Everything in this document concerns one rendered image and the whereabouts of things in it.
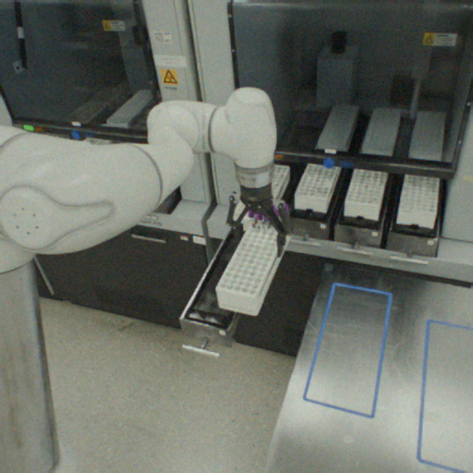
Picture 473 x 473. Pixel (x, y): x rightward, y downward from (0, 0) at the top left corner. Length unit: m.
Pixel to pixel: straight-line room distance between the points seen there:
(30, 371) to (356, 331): 0.72
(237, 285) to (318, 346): 0.23
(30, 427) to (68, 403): 1.38
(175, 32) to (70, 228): 1.00
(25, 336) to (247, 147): 0.56
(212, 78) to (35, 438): 1.01
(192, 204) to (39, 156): 1.20
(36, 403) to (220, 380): 1.36
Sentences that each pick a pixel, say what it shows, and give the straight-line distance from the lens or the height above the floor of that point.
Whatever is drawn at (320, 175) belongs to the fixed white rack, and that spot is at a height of 0.86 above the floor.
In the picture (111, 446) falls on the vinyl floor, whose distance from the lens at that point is 2.07.
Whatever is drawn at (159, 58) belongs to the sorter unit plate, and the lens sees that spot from 1.51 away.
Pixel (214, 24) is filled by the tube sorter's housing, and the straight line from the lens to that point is 1.40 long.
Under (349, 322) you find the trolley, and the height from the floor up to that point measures 0.82.
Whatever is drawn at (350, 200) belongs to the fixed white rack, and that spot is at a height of 0.86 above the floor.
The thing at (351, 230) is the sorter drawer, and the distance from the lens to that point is 1.50.
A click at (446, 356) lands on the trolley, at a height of 0.82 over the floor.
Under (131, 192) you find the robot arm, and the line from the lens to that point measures 0.58.
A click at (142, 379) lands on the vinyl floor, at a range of 2.18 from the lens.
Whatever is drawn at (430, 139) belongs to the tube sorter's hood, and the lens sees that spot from 1.39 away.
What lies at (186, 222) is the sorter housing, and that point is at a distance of 1.69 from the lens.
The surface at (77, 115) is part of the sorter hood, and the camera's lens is 1.76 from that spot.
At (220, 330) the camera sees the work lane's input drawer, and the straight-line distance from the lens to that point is 1.23.
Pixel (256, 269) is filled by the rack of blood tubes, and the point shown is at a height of 0.91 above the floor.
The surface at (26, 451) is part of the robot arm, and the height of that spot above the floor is 1.06.
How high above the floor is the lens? 1.76
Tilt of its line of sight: 41 degrees down
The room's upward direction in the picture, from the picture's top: 6 degrees counter-clockwise
